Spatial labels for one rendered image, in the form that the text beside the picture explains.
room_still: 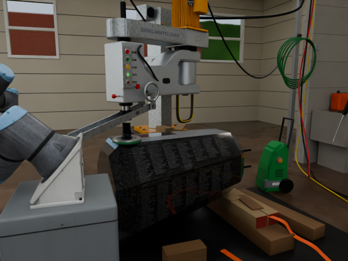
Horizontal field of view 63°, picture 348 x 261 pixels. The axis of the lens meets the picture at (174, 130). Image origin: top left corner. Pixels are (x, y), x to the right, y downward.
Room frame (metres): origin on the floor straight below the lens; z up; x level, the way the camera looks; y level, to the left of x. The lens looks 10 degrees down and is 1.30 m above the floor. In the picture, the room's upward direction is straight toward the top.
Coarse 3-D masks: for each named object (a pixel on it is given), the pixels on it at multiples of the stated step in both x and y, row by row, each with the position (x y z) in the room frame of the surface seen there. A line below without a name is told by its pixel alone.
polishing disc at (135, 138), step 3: (132, 135) 2.22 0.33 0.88; (114, 138) 2.10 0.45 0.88; (117, 138) 2.10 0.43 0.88; (120, 138) 2.10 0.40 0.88; (132, 138) 2.10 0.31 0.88; (135, 138) 2.10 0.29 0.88; (138, 138) 2.10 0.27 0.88; (117, 141) 2.03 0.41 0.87; (120, 141) 2.02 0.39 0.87; (123, 141) 2.01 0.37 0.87; (126, 141) 2.01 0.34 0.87; (129, 141) 2.02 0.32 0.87; (132, 141) 2.03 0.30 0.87
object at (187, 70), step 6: (180, 66) 2.51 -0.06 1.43; (186, 66) 2.50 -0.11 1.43; (192, 66) 2.52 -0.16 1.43; (180, 72) 2.51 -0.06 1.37; (186, 72) 2.50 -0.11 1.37; (192, 72) 2.52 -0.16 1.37; (180, 78) 2.51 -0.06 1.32; (186, 78) 2.50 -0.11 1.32; (192, 78) 2.52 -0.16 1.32; (180, 84) 2.52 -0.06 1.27; (186, 84) 2.51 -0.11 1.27; (192, 84) 2.53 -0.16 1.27
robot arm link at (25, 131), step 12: (12, 108) 1.04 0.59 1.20; (0, 120) 0.99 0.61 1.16; (12, 120) 1.01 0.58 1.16; (24, 120) 1.03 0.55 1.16; (36, 120) 1.08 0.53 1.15; (0, 132) 0.99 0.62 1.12; (12, 132) 1.00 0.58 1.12; (24, 132) 1.02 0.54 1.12; (36, 132) 1.04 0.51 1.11; (48, 132) 1.07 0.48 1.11; (0, 144) 1.01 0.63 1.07; (12, 144) 1.01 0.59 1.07; (24, 144) 1.01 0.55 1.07; (36, 144) 1.02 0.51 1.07; (0, 156) 1.02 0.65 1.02; (12, 156) 1.03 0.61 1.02; (24, 156) 1.03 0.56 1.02
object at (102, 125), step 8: (136, 104) 2.26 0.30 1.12; (144, 104) 2.27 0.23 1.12; (128, 112) 2.07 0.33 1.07; (136, 112) 2.10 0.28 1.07; (104, 120) 2.04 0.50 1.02; (112, 120) 1.96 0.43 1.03; (120, 120) 2.01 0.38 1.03; (80, 128) 1.91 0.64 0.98; (88, 128) 1.95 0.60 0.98; (96, 128) 1.87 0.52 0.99; (104, 128) 1.91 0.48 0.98; (88, 136) 1.82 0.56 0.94
